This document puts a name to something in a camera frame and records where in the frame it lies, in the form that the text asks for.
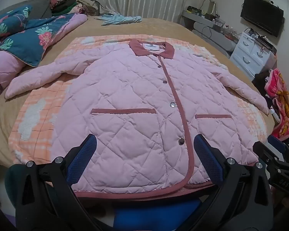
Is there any orange checked blanket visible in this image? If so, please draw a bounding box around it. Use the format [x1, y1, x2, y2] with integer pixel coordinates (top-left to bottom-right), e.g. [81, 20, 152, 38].
[8, 34, 269, 167]

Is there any teal floral quilt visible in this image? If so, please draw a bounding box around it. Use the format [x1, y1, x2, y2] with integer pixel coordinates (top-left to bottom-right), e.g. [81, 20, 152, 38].
[0, 12, 88, 109]

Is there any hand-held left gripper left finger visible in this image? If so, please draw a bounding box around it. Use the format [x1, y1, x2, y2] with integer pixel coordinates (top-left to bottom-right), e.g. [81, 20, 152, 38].
[14, 133, 104, 231]

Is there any pink quilted jacket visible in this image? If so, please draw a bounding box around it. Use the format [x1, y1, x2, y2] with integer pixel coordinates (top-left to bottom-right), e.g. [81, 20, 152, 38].
[5, 38, 270, 199]

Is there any pink printed towel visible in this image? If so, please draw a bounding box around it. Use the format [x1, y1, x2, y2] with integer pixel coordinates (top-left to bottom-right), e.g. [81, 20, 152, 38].
[265, 68, 289, 141]

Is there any clutter of small bottles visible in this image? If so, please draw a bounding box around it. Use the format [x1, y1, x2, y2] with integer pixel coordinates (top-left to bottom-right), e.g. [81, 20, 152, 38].
[187, 5, 239, 39]

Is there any black cable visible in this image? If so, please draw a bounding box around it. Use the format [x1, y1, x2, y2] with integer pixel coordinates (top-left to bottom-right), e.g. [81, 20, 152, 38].
[201, 26, 213, 39]

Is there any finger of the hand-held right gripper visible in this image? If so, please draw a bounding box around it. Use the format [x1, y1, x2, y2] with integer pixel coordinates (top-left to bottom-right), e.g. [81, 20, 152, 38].
[267, 135, 289, 160]
[252, 141, 284, 167]

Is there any light blue garment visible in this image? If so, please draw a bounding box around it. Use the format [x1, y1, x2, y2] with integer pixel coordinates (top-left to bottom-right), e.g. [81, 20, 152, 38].
[102, 14, 142, 26]

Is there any white chest of drawers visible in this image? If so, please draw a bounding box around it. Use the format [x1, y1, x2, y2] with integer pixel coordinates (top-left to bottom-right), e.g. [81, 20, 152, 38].
[230, 32, 277, 80]

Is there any teal floral pillow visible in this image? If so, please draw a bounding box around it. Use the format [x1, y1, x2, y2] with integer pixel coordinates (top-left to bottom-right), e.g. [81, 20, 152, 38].
[0, 5, 32, 41]

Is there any black set-top box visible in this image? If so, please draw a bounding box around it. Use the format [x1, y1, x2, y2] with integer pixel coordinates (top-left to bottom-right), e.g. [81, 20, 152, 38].
[249, 29, 278, 54]

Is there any small table mirror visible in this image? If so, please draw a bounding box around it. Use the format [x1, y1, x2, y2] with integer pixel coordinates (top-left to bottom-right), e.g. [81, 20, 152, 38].
[202, 0, 216, 14]

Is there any grey headboard cushion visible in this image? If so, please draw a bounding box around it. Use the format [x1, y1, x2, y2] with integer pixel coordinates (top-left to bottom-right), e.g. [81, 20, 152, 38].
[0, 0, 53, 22]

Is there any black wall television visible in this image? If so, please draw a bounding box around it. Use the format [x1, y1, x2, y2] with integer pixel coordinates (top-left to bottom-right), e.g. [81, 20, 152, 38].
[240, 0, 285, 38]

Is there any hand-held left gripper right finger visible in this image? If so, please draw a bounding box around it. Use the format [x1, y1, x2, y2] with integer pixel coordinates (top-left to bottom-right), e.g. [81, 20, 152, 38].
[190, 134, 274, 231]

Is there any grey dressing shelf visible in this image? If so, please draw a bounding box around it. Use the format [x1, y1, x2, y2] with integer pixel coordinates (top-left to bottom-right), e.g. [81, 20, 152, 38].
[182, 11, 237, 53]

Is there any blue cloth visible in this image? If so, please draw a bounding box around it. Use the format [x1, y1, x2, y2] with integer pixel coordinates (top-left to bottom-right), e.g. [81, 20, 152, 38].
[113, 198, 204, 231]

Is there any dark clothes heap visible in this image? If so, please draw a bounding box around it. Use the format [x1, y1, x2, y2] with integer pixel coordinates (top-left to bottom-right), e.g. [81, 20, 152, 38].
[252, 71, 272, 107]

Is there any pile of mixed clothes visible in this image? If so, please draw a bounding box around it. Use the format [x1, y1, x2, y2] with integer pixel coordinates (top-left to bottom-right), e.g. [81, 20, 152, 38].
[49, 0, 100, 16]

